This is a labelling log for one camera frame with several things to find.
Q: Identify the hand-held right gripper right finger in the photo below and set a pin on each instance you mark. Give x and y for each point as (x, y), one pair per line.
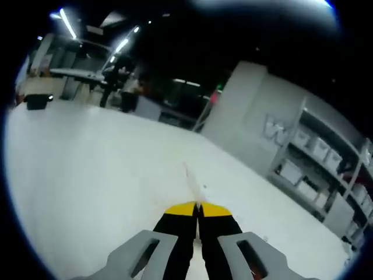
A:
(218, 233)

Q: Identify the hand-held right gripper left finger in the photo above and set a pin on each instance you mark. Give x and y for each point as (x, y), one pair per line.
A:
(175, 233)

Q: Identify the clear resealable bag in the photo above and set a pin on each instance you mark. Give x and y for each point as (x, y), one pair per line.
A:
(194, 186)

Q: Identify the grey board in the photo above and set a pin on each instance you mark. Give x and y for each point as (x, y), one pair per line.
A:
(339, 211)

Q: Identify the grey metal shelving unit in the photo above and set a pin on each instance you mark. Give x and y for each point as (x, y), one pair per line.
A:
(329, 175)

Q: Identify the row of white storage bins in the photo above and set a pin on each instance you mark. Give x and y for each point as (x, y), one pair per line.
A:
(320, 148)

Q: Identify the green exit sign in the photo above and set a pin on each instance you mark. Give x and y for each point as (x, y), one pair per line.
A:
(220, 86)

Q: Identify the grey work table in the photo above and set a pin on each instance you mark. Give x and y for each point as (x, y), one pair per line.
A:
(75, 73)

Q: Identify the black box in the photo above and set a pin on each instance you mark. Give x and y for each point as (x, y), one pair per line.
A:
(36, 100)

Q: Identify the ceiling light strip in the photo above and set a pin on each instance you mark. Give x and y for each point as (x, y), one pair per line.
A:
(68, 23)
(121, 45)

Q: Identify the large oval ceiling light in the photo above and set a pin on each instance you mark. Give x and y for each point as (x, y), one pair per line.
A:
(262, 4)

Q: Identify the large letter wall sign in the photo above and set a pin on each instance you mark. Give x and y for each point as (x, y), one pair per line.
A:
(275, 129)

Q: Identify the pink wall item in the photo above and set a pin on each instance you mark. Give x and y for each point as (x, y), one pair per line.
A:
(214, 96)

